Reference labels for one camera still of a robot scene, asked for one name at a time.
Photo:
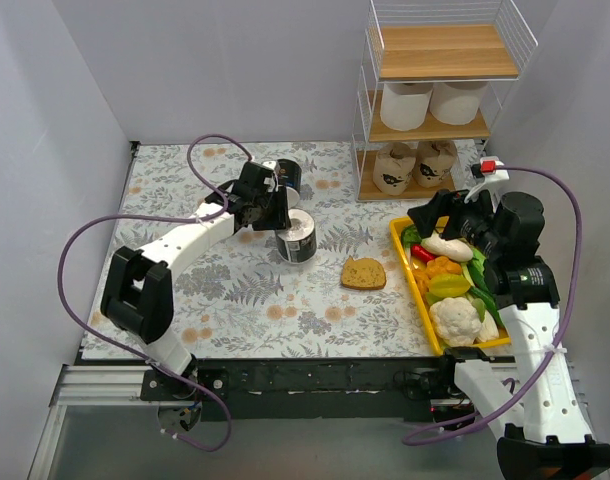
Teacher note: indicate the green leafy vegetable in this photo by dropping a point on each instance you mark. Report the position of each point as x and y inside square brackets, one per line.
[410, 237]

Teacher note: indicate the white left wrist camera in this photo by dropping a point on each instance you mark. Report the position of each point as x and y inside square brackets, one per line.
[271, 181]

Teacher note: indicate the brown roll cartoon print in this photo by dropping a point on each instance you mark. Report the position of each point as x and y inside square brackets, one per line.
[393, 166]

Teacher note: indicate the floral patterned table mat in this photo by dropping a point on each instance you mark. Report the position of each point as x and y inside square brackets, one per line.
[242, 300]

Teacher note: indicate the white paper roll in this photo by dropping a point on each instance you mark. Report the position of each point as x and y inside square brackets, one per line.
[404, 105]
[456, 103]

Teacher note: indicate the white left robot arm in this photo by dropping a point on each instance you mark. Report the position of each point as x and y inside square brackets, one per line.
[138, 293]

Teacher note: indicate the slice of brown bread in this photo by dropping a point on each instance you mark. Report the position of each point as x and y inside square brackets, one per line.
[363, 274]

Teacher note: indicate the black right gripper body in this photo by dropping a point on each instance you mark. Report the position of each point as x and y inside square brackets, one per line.
[455, 216]

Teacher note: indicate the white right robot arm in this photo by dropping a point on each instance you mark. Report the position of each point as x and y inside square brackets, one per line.
[540, 430]

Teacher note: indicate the black roll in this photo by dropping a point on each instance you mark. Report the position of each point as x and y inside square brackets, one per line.
[298, 243]
[289, 176]

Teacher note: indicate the yellow green starfruit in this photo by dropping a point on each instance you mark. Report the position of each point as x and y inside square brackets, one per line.
[449, 285]

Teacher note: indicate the white cauliflower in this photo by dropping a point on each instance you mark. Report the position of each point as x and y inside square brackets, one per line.
[460, 322]

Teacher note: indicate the white wire wooden shelf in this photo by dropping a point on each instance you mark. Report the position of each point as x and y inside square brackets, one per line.
[430, 42]

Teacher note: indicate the white radish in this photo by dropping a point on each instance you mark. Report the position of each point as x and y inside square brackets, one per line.
[455, 250]

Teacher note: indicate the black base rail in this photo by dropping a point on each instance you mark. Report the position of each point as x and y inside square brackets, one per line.
[414, 389]

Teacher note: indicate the brown roll barcode label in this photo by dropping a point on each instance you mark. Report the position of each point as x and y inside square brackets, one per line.
[434, 160]

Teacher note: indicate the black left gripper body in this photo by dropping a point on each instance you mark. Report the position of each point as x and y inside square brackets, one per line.
[276, 211]

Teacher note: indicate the orange bell pepper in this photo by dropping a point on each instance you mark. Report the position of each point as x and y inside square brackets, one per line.
[442, 265]

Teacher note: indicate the yellow plastic tray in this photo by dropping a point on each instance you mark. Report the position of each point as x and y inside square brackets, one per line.
[396, 226]

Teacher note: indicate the red chili pepper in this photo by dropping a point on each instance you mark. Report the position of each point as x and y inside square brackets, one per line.
[421, 254]

